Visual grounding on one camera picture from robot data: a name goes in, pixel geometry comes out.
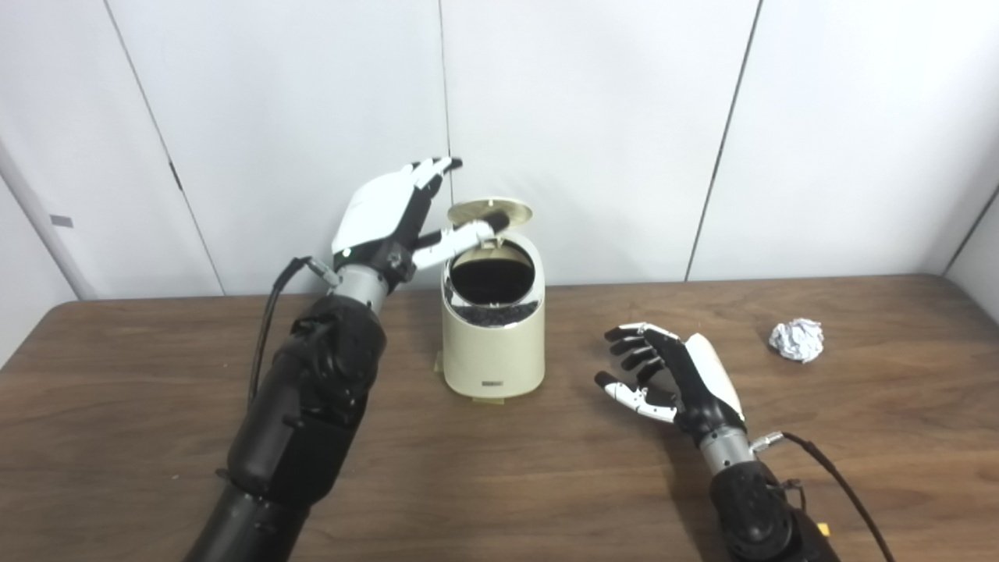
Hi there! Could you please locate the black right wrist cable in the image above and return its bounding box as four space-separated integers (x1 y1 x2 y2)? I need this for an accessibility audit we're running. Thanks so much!
751 431 894 562

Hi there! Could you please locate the white and black right hand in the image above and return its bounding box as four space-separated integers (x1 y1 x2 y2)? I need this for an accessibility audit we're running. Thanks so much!
595 322 746 447

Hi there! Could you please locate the white and black left hand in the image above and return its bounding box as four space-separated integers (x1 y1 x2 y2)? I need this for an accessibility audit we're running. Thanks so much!
332 156 512 291

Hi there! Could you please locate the cream-colored bin body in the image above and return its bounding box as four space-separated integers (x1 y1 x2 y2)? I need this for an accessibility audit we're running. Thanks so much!
441 230 546 400

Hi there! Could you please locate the cream round bin lid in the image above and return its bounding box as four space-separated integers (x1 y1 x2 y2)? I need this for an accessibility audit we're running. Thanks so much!
447 199 534 251

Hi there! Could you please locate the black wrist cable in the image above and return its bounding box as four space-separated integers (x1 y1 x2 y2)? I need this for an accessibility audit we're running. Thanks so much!
247 256 340 407
751 431 894 562

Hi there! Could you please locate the white paper ball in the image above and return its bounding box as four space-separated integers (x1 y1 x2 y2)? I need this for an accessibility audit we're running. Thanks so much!
769 318 825 364

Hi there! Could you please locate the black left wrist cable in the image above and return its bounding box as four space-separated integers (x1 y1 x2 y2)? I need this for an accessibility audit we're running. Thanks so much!
247 256 340 407

